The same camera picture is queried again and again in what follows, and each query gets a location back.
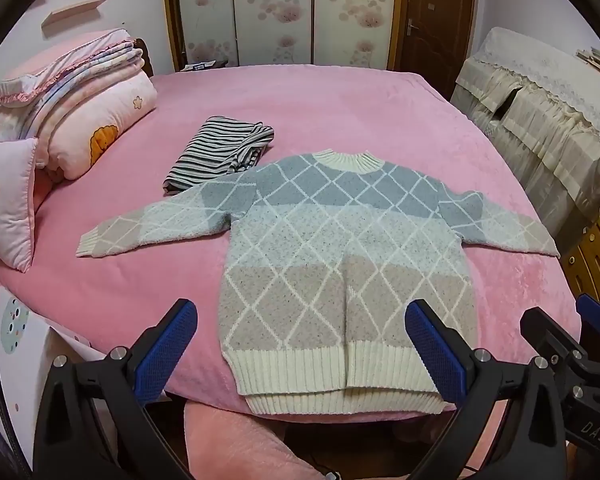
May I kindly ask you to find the pink wall shelf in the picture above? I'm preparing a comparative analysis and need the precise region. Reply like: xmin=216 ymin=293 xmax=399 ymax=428
xmin=41 ymin=0 xmax=103 ymax=27

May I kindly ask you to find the pink ruffled folded blanket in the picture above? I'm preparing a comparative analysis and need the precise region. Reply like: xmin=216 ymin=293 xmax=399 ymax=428
xmin=0 ymin=29 xmax=147 ymax=107

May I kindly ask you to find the floral sliding-door wardrobe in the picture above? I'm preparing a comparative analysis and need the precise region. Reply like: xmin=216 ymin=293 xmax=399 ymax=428
xmin=161 ymin=0 xmax=398 ymax=72

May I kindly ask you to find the folded striped garment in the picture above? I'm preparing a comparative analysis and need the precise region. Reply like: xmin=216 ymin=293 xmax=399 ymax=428
xmin=162 ymin=116 xmax=276 ymax=196

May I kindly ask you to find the pink bed blanket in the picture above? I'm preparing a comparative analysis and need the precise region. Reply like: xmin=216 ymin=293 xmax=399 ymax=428
xmin=0 ymin=64 xmax=583 ymax=416

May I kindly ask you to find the stack of books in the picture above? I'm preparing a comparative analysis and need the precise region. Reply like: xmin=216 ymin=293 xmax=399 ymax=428
xmin=575 ymin=47 xmax=600 ymax=83

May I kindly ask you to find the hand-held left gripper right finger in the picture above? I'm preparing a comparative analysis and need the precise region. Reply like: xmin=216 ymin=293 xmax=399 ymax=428
xmin=404 ymin=299 xmax=568 ymax=480

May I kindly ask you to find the beige lace-covered cabinet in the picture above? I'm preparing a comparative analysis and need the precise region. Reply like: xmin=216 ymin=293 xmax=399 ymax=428
xmin=450 ymin=26 xmax=600 ymax=246

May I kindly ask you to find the small bedside item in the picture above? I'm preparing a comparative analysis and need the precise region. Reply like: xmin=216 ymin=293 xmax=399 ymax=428
xmin=181 ymin=60 xmax=229 ymax=72

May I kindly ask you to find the yellow wooden drawer cabinet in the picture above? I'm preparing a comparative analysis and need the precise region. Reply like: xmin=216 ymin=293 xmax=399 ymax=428
xmin=560 ymin=207 xmax=600 ymax=306

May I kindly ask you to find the pink embroidered cushion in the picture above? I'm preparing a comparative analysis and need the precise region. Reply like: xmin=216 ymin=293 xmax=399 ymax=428
xmin=0 ymin=137 xmax=41 ymax=273

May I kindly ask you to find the person's pink fluffy clothing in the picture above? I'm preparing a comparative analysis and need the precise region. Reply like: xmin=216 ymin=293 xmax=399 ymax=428
xmin=182 ymin=400 xmax=513 ymax=480

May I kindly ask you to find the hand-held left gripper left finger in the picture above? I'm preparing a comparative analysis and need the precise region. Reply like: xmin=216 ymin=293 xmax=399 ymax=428
xmin=32 ymin=299 xmax=199 ymax=480

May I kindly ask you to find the diamond-pattern knit sweater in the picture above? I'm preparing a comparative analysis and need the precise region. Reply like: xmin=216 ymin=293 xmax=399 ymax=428
xmin=76 ymin=149 xmax=561 ymax=416

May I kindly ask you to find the dark wooden headboard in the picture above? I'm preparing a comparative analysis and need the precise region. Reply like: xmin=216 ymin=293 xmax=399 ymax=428
xmin=132 ymin=37 xmax=155 ymax=78

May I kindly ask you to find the folded cartoon-print quilt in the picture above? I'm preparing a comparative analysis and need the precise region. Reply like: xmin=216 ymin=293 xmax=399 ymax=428
xmin=0 ymin=67 xmax=159 ymax=183

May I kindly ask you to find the brown wooden door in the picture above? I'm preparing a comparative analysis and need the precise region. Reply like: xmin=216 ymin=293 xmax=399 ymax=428
xmin=387 ymin=0 xmax=478 ymax=101

